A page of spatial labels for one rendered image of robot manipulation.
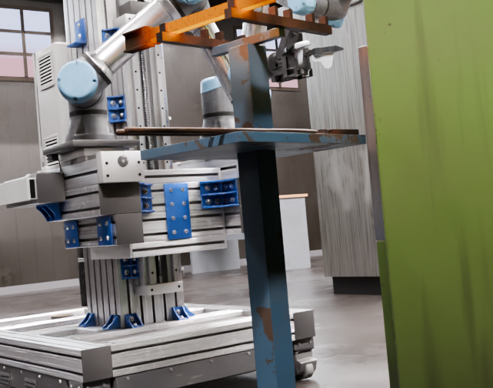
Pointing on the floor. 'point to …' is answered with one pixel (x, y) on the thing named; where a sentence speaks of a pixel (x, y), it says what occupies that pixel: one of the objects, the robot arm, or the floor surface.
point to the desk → (292, 213)
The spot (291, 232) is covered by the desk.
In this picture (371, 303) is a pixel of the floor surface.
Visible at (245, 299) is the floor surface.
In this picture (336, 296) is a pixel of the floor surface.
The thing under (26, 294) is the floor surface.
